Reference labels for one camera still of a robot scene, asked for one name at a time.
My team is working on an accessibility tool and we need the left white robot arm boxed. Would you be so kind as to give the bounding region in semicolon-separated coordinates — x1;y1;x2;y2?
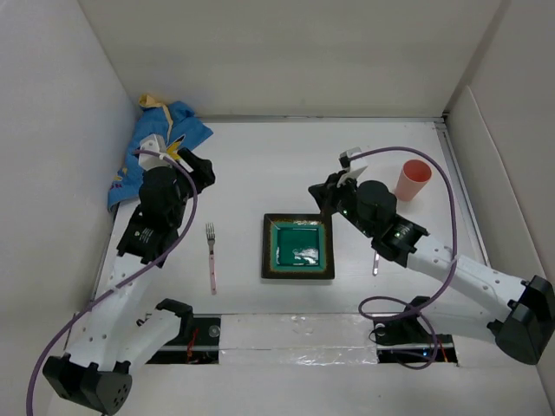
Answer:
30;148;216;415

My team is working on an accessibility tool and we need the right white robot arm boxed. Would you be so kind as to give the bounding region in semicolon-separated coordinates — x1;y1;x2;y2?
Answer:
309;173;554;365

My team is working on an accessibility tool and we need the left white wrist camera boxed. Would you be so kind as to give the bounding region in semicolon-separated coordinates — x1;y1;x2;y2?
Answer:
138;133;186;172

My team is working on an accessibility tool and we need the pink handled fork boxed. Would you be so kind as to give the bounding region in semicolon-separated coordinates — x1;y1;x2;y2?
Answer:
206;223;217;296

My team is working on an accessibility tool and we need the blue Pikachu cloth placemat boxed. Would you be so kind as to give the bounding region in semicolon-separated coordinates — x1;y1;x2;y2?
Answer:
108;94;213;210

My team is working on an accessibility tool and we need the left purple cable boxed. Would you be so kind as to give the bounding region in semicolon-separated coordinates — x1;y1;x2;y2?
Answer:
24;148;199;416

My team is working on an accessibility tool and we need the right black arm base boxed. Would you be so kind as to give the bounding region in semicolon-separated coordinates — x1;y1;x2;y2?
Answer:
369;317;434;368

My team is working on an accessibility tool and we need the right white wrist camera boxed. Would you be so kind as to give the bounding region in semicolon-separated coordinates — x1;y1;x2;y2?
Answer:
339;147;368;183

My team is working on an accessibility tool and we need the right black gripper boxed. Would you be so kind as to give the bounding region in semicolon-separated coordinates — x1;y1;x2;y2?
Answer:
309;169;375;238

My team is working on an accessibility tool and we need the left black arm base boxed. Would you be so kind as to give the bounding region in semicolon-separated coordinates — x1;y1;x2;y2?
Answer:
147;315;221;365

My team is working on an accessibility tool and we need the green square plate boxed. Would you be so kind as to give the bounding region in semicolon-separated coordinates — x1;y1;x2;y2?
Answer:
261;213;335;281

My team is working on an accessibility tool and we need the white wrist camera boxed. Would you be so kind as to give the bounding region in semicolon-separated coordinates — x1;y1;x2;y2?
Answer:
339;147;368;183
138;133;186;172

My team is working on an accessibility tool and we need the pink handled knife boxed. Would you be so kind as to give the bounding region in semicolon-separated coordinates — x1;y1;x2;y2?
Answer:
372;251;380;276

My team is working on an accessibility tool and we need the pink plastic cup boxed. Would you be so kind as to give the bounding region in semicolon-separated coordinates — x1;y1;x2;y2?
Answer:
394;159;432;202

